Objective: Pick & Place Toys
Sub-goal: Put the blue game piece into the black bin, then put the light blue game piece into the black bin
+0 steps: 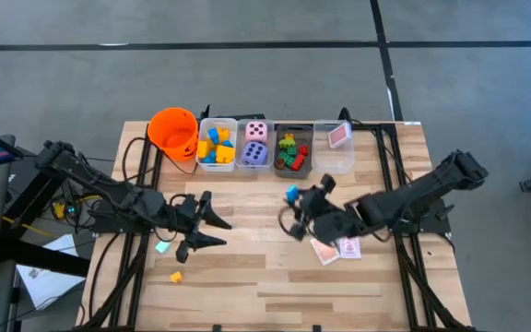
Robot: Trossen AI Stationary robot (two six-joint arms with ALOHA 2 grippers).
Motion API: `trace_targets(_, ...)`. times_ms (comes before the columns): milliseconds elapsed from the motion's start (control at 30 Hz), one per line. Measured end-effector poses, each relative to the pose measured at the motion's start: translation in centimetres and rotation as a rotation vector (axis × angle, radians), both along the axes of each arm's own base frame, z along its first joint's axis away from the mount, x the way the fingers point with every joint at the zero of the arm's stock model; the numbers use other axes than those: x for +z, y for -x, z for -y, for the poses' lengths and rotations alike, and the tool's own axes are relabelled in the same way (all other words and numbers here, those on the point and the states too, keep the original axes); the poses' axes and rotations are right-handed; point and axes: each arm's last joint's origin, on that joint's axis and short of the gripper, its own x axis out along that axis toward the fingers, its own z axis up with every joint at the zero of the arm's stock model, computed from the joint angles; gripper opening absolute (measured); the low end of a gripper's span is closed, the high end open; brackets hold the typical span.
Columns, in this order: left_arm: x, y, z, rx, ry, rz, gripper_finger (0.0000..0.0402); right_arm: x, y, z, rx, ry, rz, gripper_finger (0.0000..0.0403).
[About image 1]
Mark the clear plastic bin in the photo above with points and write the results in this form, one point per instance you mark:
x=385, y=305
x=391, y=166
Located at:
x=334, y=161

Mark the yellow rounded block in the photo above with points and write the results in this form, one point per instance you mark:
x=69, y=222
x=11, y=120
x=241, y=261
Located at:
x=203, y=148

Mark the translucent white plastic bin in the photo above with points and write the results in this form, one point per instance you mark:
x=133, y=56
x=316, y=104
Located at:
x=239, y=167

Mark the grey plastic bin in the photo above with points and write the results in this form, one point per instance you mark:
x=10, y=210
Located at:
x=309, y=170

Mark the orange pumpkin face bucket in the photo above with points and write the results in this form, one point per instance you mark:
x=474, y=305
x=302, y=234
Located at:
x=173, y=133

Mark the opaque white plastic bin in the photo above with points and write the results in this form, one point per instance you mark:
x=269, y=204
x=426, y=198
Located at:
x=200, y=167

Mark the black aluminium rig frame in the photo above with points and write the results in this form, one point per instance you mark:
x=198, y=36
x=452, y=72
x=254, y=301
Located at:
x=144, y=157

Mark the small red studded brick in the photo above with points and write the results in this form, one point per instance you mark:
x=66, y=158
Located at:
x=303, y=150

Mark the white paper sheets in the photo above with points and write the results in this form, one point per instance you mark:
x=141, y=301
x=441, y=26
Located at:
x=49, y=276

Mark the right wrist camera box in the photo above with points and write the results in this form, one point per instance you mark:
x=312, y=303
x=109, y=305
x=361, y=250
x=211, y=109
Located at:
x=334, y=226

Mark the blue studded plate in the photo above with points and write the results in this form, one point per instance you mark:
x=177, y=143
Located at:
x=292, y=193

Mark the yellow long hollow block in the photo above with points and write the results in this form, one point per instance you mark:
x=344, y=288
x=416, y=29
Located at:
x=225, y=153

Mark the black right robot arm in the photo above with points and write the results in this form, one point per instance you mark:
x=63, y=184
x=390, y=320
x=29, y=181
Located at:
x=413, y=193

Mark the small blue block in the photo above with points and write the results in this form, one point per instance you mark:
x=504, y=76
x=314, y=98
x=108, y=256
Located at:
x=213, y=135

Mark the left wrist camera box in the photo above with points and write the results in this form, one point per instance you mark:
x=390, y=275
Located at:
x=186, y=208

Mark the small yellow toy brick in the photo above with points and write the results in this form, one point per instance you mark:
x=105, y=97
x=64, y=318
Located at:
x=176, y=277

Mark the brown cylinder toy block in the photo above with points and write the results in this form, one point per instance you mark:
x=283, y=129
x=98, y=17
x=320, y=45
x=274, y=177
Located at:
x=279, y=162

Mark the small yellow block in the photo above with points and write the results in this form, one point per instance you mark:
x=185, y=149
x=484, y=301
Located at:
x=224, y=134

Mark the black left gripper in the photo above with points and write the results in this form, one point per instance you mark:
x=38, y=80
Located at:
x=166, y=214

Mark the large red block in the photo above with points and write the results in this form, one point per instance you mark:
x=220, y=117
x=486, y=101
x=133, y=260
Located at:
x=298, y=162

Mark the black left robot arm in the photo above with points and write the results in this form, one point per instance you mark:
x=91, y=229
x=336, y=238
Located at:
x=109, y=191

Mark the purple foam die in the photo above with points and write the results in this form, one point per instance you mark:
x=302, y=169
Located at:
x=254, y=153

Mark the green toy brick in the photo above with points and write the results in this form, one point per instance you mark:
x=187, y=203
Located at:
x=287, y=159
x=291, y=150

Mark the pink playing card box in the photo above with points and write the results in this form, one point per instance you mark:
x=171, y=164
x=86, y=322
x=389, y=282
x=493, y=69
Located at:
x=350, y=247
x=324, y=251

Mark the lime green toy piece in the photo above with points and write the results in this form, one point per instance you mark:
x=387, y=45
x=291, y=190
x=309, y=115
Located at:
x=287, y=141

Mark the large blue studded block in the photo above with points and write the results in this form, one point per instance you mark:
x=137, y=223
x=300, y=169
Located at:
x=210, y=159

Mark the red playing card deck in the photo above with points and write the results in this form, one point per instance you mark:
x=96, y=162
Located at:
x=340, y=135

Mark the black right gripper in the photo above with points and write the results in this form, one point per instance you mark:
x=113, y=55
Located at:
x=314, y=209

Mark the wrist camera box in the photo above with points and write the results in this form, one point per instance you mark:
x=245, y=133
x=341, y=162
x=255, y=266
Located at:
x=186, y=208
x=334, y=226

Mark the mint blue toy brick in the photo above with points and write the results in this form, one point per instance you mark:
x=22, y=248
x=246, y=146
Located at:
x=162, y=247

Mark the pink foam die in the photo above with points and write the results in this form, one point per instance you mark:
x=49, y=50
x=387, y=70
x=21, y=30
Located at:
x=256, y=132

